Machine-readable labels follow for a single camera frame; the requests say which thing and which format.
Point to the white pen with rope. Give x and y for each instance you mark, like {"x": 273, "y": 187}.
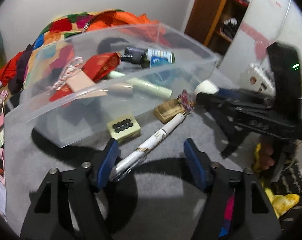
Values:
{"x": 138, "y": 156}

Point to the red gift box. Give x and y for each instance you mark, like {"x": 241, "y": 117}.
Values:
{"x": 97, "y": 67}

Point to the dark glass bottle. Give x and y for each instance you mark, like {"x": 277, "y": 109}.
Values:
{"x": 147, "y": 58}

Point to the person's hand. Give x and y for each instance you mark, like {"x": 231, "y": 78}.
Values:
{"x": 263, "y": 153}

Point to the beige cardboard tag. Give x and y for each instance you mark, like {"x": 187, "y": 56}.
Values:
{"x": 80, "y": 81}

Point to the clear plastic storage bin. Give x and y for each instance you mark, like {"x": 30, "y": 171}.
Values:
{"x": 73, "y": 119}

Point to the grey black blanket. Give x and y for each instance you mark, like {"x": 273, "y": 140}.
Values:
{"x": 157, "y": 200}

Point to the white gauze roll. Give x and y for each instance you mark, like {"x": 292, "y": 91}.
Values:
{"x": 206, "y": 87}

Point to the wooden door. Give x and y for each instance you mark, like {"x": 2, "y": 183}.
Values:
{"x": 203, "y": 19}

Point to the green mahjong tile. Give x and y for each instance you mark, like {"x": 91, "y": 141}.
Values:
{"x": 124, "y": 128}

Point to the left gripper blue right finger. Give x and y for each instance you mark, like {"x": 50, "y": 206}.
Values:
{"x": 199, "y": 164}

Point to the orange jacket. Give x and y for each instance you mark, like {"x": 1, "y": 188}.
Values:
{"x": 114, "y": 18}

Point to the pale green tube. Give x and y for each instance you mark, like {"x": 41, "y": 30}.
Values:
{"x": 143, "y": 85}

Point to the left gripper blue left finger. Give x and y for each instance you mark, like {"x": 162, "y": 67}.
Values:
{"x": 102, "y": 164}

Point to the colourful patchwork quilt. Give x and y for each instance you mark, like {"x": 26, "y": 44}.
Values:
{"x": 60, "y": 29}

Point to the brown wooden block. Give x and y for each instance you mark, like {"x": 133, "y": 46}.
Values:
{"x": 168, "y": 110}

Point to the white suitcase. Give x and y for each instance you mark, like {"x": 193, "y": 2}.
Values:
{"x": 257, "y": 79}

